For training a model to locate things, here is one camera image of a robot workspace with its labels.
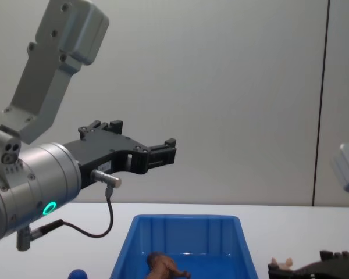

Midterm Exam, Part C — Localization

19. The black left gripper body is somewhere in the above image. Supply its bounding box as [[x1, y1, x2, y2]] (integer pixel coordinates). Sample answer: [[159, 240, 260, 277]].
[[63, 130, 149, 192]]

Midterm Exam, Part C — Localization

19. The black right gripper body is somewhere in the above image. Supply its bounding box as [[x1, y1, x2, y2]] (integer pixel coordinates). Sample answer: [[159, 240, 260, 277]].
[[295, 257, 349, 279]]

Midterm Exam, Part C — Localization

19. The small pale pink toy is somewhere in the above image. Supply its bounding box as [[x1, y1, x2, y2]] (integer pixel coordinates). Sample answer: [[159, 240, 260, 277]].
[[271, 256, 294, 270]]

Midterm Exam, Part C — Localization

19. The blue plastic bin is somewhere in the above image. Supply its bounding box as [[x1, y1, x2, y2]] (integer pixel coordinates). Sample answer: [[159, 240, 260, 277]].
[[109, 214, 259, 279]]

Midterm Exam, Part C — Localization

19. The brown toy animal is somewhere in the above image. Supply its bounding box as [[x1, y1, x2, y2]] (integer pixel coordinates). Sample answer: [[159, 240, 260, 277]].
[[147, 252, 191, 279]]

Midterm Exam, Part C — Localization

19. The small blue ball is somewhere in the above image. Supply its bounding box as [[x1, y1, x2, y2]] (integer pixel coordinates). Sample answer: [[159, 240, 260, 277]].
[[68, 269, 88, 279]]

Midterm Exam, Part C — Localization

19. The thin dark wrist cable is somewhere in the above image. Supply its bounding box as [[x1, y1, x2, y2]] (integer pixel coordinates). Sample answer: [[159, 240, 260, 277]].
[[16, 170, 123, 251]]

